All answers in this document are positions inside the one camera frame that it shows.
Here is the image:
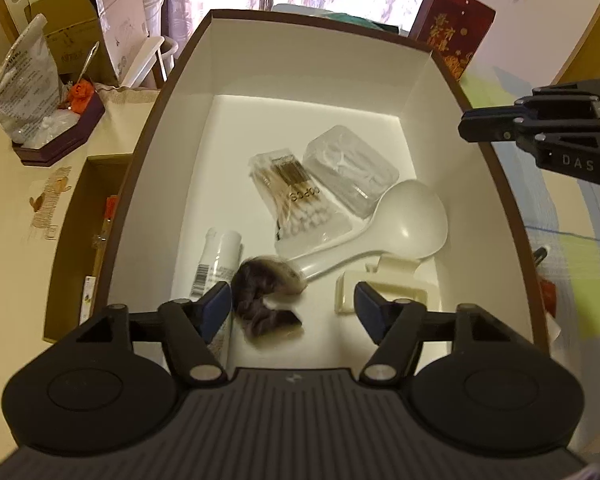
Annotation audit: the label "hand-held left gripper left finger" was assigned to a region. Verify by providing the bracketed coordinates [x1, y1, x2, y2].
[55, 281, 231, 388]

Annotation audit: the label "small brown cardboard box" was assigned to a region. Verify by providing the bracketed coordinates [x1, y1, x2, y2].
[27, 0, 118, 86]

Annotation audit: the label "white plastic spoon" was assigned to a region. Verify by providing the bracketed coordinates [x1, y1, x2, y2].
[274, 179, 449, 293]

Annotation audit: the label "dark wooden tray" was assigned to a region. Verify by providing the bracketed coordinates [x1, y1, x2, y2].
[11, 92, 106, 167]

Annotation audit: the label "checked bed sheet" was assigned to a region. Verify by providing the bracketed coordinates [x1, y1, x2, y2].
[460, 65, 600, 366]

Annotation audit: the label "white plastic frame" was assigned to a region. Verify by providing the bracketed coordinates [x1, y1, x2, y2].
[120, 35, 179, 88]

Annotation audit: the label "open cardboard box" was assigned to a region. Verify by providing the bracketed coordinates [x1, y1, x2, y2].
[44, 154, 133, 344]

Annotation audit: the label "red gift box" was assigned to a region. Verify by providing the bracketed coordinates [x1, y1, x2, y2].
[409, 0, 497, 83]

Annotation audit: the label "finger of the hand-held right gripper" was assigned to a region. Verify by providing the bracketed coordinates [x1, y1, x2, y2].
[457, 95, 600, 144]
[531, 79, 600, 121]

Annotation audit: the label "clear plastic bag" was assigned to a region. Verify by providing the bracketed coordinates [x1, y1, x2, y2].
[0, 14, 63, 148]

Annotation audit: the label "cream printed bed sheet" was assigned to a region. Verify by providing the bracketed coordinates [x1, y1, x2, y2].
[0, 110, 131, 441]

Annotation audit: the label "cream plastic holder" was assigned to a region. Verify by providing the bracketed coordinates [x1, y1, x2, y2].
[335, 254, 429, 316]

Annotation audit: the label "small white bottle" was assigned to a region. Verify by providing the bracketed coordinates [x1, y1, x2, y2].
[190, 227, 243, 366]

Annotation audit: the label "metal tongs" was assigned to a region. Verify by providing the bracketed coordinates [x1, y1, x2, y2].
[77, 42, 101, 86]

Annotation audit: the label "cotton swab bag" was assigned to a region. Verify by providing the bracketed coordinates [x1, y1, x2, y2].
[247, 147, 353, 256]

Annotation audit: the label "brown cardboard shoe box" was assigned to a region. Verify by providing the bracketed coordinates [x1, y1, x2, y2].
[96, 8, 552, 376]

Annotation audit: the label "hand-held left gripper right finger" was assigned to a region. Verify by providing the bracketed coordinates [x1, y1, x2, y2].
[354, 281, 536, 387]

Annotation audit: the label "dark hair scrunchie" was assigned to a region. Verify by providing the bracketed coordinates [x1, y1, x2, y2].
[231, 256, 306, 338]

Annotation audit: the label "orange flower ornament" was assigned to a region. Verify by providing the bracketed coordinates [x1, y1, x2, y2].
[62, 80, 96, 113]

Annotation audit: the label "clear plastic floss box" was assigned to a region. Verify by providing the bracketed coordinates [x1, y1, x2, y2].
[302, 125, 400, 218]

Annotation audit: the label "green foil packet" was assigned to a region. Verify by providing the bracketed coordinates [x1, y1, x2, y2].
[272, 4, 406, 32]

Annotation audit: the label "pink mailer bag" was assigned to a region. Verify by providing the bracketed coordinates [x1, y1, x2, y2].
[91, 0, 151, 81]

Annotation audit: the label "red snack packet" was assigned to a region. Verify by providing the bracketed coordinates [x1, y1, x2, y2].
[539, 277, 560, 318]

